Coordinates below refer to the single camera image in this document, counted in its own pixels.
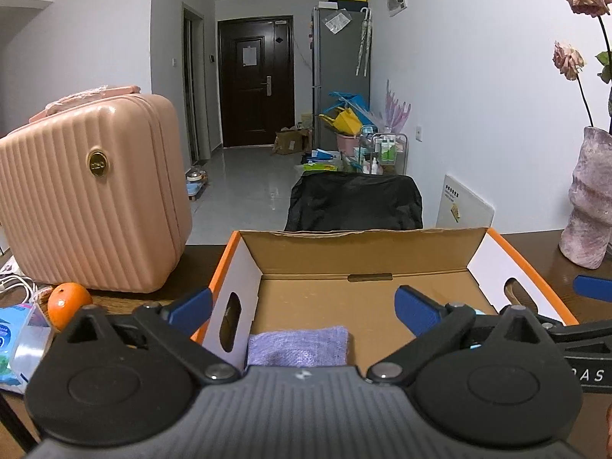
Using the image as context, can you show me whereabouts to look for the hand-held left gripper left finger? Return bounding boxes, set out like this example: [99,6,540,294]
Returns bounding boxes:
[56,288,241,386]

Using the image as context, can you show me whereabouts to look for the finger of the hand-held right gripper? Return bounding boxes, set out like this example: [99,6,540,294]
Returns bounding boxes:
[538,314,612,346]
[573,275,612,304]

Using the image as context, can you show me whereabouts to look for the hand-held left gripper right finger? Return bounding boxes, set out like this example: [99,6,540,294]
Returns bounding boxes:
[366,285,556,385]

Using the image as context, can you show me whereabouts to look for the orange-edged cardboard box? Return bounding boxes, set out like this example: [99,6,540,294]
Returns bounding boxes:
[191,227,581,370]

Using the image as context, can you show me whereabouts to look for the pink textured vase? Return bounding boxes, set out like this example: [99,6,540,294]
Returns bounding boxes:
[558,125,612,269]

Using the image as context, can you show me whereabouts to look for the purple cloth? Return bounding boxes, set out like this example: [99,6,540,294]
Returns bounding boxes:
[247,326,353,368]

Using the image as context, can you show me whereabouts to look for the white leaning board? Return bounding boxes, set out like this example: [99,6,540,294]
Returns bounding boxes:
[435,174,496,230]

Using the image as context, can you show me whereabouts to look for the orange fruit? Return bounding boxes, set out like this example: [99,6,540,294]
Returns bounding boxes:
[47,282,93,332]

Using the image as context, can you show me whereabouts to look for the blue pet feeder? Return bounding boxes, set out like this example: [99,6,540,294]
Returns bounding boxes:
[185,167,209,200]

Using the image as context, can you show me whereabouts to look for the pink ribbed suitcase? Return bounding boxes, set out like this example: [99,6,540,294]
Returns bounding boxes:
[0,85,194,294]

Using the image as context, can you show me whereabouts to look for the metal trolley cart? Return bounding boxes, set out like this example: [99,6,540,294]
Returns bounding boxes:
[356,131,409,177]

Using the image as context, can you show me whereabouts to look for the green yellow package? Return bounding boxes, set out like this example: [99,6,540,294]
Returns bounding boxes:
[296,150,343,173]

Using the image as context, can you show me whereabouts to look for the blue wet wipes pack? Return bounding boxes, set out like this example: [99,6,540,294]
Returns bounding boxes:
[0,303,56,394]

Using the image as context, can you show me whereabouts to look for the pink bucket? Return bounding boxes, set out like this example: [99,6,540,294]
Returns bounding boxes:
[335,132,362,156]

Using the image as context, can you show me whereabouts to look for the brown floor cardboard box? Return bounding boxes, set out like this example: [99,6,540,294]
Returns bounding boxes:
[273,126,312,156]

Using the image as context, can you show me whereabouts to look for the pink wing decoration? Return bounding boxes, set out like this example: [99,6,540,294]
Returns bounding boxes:
[382,78,412,133]

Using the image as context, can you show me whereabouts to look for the dark brown door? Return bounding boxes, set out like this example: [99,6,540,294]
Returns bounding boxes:
[217,15,294,149]

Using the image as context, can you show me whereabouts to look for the blue plastic stool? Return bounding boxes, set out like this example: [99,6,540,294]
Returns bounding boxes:
[327,89,371,111]

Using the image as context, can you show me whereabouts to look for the small pale pink dried rose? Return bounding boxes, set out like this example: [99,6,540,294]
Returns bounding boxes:
[553,41,596,128]

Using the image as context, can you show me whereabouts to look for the grey refrigerator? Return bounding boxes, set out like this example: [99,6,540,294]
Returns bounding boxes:
[312,4,372,140]

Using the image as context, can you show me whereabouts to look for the folded white umbrella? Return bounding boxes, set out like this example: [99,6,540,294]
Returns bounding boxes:
[356,7,373,78]

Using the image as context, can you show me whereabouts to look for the dark pink dried rose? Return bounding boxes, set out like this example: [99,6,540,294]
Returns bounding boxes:
[571,0,612,60]

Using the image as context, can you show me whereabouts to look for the clear plastic packet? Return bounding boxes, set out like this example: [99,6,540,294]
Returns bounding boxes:
[324,10,353,36]

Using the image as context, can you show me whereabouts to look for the white cables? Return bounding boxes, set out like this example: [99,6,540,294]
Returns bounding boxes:
[0,272,37,305]

